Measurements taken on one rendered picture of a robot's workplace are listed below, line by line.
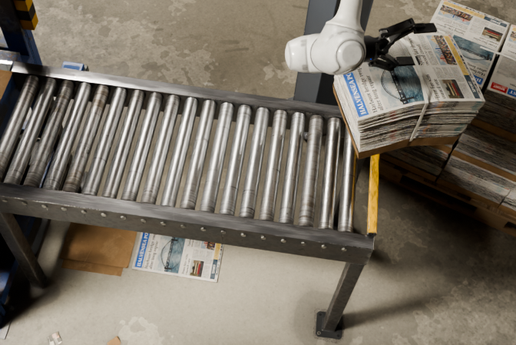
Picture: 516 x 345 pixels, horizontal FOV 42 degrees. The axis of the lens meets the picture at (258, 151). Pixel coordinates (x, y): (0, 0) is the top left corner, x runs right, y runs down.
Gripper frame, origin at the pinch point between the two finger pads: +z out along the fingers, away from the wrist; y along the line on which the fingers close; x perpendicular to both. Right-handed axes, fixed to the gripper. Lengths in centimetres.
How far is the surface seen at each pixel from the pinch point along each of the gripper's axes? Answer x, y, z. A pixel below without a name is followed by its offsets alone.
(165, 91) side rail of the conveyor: -34, 56, -68
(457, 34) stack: -39, 44, 46
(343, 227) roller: 31, 51, -21
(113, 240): -18, 138, -92
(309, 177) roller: 10, 52, -27
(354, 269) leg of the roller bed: 40, 66, -16
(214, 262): 2, 134, -50
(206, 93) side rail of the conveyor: -31, 55, -54
